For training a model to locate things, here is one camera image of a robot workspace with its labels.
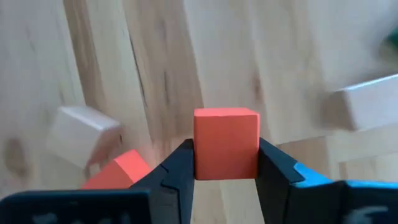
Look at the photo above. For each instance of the natural rectangular wooden block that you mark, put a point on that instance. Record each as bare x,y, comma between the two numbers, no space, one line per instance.
363,102

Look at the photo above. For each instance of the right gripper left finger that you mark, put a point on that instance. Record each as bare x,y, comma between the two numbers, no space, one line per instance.
174,193

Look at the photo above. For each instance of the natural wooden cube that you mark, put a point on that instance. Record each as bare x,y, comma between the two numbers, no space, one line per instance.
81,133

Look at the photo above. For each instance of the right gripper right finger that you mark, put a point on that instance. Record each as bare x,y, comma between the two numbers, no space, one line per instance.
276,193

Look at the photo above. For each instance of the red wooden cube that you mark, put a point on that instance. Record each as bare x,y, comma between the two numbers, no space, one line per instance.
227,143
124,171

